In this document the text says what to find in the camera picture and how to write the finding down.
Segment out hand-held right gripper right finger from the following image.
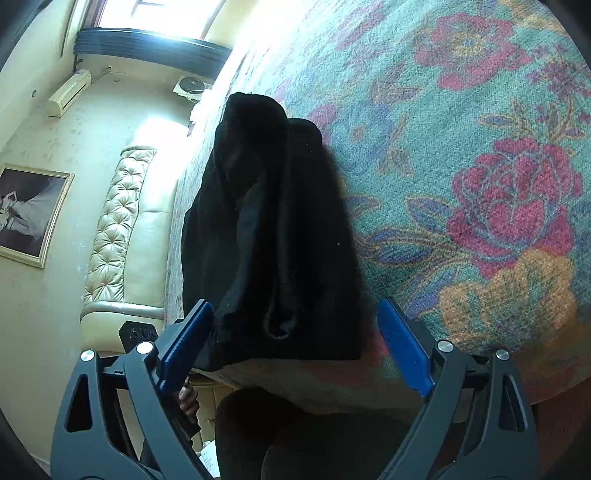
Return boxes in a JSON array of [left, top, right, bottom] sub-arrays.
[[376, 298, 541, 480]]

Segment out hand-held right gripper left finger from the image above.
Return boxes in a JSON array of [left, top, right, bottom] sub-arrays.
[[51, 299, 215, 480]]

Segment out black studded pants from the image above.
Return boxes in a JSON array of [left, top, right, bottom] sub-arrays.
[[181, 91, 363, 373]]

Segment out person's left hand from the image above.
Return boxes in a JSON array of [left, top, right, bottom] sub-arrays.
[[178, 382, 200, 417]]

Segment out cream tufted leather headboard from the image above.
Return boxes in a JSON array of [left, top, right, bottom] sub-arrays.
[[79, 145, 179, 357]]

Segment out person's dark trouser leg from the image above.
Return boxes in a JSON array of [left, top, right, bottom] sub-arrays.
[[215, 387, 416, 480]]

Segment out floral bedspread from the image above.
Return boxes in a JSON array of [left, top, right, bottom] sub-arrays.
[[166, 0, 591, 412]]

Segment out white air conditioner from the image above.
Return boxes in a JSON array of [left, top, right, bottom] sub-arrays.
[[45, 69, 93, 118]]

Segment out white fan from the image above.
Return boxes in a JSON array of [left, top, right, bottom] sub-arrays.
[[173, 76, 213, 103]]

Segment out dark blue curtain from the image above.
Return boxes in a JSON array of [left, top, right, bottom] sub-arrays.
[[74, 28, 232, 85]]

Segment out bright window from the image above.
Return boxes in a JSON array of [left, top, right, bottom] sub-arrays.
[[95, 0, 228, 47]]

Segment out gold-framed wall picture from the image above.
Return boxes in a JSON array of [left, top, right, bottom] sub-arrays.
[[0, 162, 75, 270]]

